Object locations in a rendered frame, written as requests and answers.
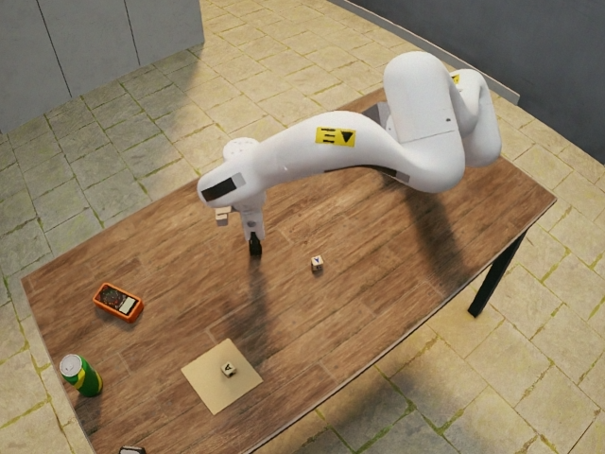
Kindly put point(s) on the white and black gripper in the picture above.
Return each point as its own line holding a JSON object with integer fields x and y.
{"x": 252, "y": 221}

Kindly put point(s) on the green and yellow drink can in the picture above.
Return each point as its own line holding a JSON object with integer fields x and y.
{"x": 81, "y": 375}

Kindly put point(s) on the beige square mat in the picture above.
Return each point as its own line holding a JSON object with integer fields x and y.
{"x": 214, "y": 388}

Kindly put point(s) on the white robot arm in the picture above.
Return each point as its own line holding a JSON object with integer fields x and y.
{"x": 415, "y": 85}

